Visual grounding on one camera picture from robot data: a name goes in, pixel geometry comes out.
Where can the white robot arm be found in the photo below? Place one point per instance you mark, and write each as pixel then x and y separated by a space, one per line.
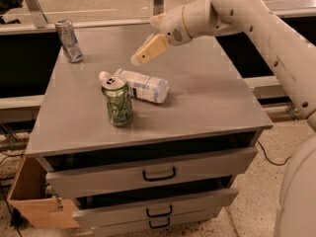
pixel 291 58

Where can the wooden side box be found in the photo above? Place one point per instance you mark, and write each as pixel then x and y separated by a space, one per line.
pixel 28 196

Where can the green soda can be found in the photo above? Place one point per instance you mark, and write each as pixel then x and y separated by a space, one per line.
pixel 116 92

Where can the silver blue energy drink can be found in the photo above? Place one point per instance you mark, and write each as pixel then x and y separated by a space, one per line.
pixel 69 42

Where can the top grey drawer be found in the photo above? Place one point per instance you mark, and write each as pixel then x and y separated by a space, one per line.
pixel 130 176

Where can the clear plastic water bottle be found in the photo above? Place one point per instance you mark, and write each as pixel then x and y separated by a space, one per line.
pixel 145 87

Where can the grey drawer cabinet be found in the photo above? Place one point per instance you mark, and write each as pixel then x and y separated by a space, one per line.
pixel 209 107

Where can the middle grey drawer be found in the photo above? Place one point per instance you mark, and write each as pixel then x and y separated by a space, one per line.
pixel 185 208

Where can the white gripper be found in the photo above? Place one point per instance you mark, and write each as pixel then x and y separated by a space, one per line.
pixel 174 28

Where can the bottom grey drawer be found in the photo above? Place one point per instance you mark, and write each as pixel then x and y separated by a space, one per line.
pixel 155 223

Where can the black object top left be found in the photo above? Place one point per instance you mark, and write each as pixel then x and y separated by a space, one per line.
pixel 9 0

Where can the left metal railing post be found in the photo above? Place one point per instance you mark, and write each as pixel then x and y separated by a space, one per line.
pixel 39 19

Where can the grey drawer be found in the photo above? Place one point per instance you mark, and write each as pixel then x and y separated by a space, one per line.
pixel 185 208
pixel 130 176
pixel 155 223

